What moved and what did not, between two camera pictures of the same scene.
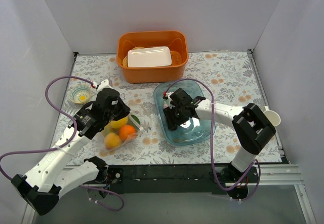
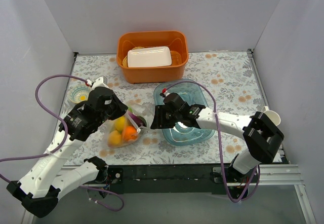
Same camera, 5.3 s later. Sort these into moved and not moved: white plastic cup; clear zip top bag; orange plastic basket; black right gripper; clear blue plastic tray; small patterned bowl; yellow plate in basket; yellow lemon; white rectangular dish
Moved: black right gripper; clear zip top bag; yellow lemon
Not moved: yellow plate in basket; white rectangular dish; clear blue plastic tray; white plastic cup; orange plastic basket; small patterned bowl
